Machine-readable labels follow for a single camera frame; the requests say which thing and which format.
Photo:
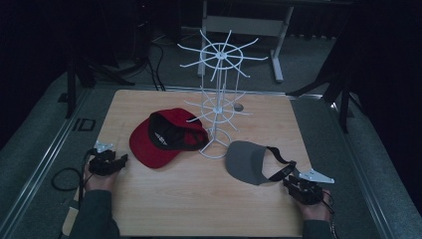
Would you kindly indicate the person's right hand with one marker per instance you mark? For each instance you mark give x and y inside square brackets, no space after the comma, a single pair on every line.
[315,209]

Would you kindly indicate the person's left hand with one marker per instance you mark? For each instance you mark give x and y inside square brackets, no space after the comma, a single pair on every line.
[99,182]

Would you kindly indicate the metal floor rail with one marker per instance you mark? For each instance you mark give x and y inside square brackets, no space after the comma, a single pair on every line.
[358,166]
[43,159]

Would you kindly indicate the grey table grommet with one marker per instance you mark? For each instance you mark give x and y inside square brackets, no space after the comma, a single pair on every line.
[238,107]

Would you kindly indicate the white desk frame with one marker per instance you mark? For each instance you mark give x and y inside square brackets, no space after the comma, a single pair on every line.
[245,26]

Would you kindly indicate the red and black cap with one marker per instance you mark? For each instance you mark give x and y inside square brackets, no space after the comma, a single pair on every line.
[152,149]

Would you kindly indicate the black tripod stand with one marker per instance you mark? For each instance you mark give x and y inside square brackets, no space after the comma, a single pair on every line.
[343,99]
[71,86]

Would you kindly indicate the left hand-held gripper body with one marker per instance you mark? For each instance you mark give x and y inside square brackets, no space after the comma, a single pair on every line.
[101,163]

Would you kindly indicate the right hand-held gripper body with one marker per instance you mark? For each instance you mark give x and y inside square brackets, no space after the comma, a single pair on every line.
[308,191]

